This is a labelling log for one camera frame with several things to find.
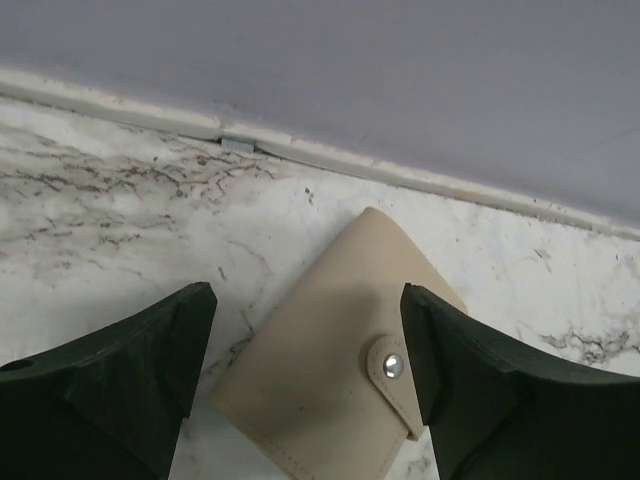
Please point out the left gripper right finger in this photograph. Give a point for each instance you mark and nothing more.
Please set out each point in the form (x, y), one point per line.
(497, 408)

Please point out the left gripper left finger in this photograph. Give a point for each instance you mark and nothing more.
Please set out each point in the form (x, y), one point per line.
(110, 404)

